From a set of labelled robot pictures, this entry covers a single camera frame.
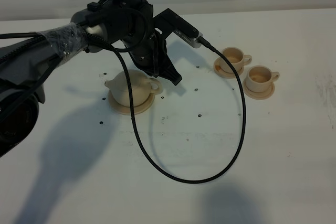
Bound black braided camera cable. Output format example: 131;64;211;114
86;35;247;184

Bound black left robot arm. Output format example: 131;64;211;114
1;0;182;154

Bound far beige teacup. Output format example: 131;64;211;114
219;47;252;73

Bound far beige cup saucer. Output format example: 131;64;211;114
213;57;235;79

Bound large beige teapot saucer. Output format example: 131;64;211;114
108;91;155;115

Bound near beige cup saucer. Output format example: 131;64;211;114
243;80;275;100

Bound beige ceramic teapot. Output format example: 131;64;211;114
104;70;163;107

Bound beige cup saucer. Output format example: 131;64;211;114
213;57;235;79
243;80;275;100

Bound beige teacup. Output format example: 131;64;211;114
219;47;252;73
245;66;280;93

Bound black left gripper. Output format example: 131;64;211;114
129;30;182;86

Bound near beige teacup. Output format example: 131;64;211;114
245;66;280;93

